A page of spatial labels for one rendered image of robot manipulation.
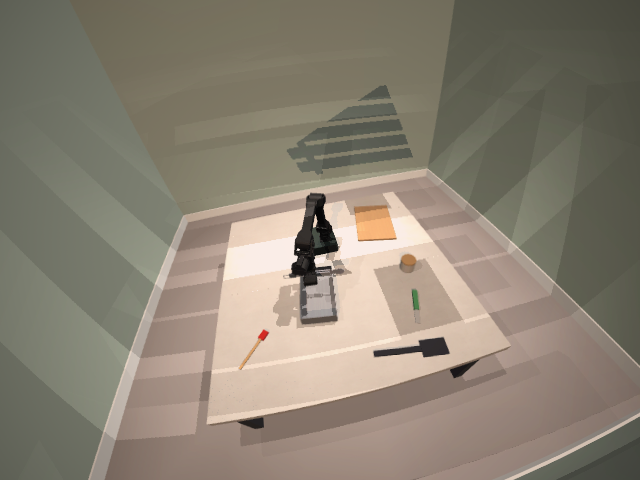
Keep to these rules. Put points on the beige canister with orange lid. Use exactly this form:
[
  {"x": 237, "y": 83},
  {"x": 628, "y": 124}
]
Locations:
[{"x": 407, "y": 263}]

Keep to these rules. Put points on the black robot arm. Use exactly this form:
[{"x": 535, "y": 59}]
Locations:
[{"x": 305, "y": 240}]

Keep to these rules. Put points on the light brown wooden board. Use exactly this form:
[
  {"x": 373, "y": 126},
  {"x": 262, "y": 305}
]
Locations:
[{"x": 374, "y": 223}]

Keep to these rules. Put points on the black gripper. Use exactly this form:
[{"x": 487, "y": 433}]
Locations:
[{"x": 310, "y": 279}]

